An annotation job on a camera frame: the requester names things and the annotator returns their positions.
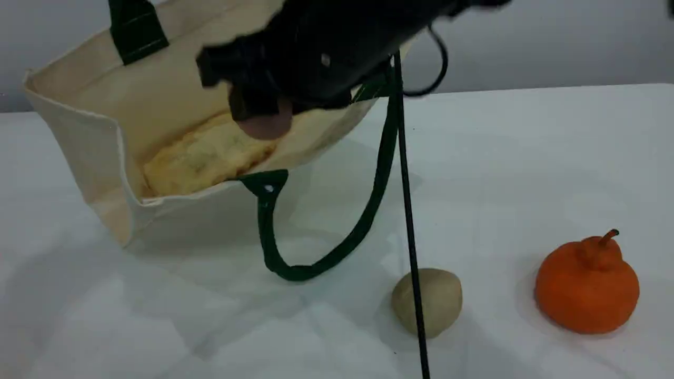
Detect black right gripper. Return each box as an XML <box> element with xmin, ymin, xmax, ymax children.
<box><xmin>195</xmin><ymin>0</ymin><xmax>403</xmax><ymax>123</ymax></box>

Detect pink peach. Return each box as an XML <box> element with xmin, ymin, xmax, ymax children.
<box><xmin>236</xmin><ymin>98</ymin><xmax>294</xmax><ymax>141</ymax></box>

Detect long ridged bread loaf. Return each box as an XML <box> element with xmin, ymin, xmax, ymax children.
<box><xmin>142</xmin><ymin>113</ymin><xmax>278</xmax><ymax>198</ymax></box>

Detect white canvas bag green handles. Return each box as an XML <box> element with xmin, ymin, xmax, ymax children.
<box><xmin>21</xmin><ymin>0</ymin><xmax>423</xmax><ymax>283</ymax></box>

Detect beige potato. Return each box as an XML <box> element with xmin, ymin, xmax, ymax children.
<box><xmin>391</xmin><ymin>268</ymin><xmax>463</xmax><ymax>338</ymax></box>

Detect orange tangerine with stem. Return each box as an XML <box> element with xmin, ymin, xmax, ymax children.
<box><xmin>534</xmin><ymin>228</ymin><xmax>641</xmax><ymax>335</ymax></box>

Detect black looped cable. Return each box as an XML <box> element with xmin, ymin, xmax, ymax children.
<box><xmin>402</xmin><ymin>23</ymin><xmax>450</xmax><ymax>99</ymax></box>

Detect thin straight black cable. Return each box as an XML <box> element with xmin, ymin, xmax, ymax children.
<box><xmin>392</xmin><ymin>50</ymin><xmax>432</xmax><ymax>379</ymax></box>

